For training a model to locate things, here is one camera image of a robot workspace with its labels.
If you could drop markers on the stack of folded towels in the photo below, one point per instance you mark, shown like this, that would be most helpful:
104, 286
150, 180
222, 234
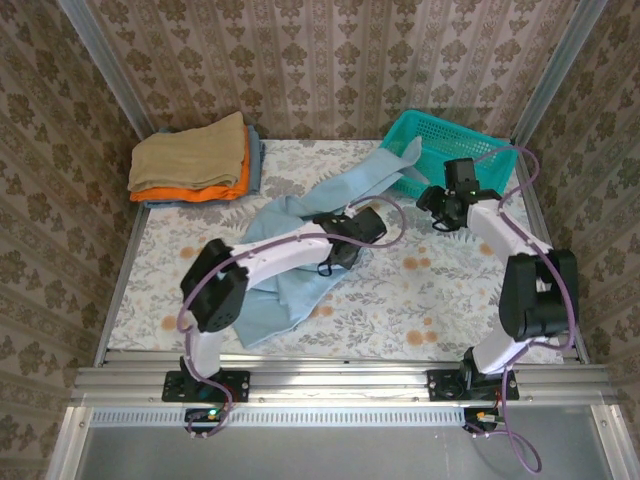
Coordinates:
256, 165

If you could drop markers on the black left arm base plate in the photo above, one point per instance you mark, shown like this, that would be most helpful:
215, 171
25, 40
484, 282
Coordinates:
240, 387

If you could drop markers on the teal plastic basket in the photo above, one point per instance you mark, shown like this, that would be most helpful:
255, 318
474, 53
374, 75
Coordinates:
450, 135

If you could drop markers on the beige folded trousers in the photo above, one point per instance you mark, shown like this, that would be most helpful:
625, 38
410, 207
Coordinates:
185, 155

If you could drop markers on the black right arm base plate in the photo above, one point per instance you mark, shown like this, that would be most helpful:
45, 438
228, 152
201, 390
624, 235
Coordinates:
440, 387

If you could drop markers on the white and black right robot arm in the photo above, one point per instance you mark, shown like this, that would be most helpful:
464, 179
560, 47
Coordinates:
500, 235

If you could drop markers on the aluminium frame upright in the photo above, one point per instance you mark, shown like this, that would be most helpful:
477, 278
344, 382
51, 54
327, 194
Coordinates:
550, 70
107, 65

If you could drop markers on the light blue trousers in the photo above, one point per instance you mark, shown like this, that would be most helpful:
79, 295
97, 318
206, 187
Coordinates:
300, 295

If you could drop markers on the floral tablecloth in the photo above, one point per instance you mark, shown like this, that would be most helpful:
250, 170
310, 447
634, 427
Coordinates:
400, 300

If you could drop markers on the aluminium mounting rail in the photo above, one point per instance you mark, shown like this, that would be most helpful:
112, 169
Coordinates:
340, 385

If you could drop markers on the orange folded trousers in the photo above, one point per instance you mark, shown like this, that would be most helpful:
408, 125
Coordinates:
200, 195

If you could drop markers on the grey metal bench panel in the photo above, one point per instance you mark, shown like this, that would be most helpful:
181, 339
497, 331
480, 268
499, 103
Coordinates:
325, 450

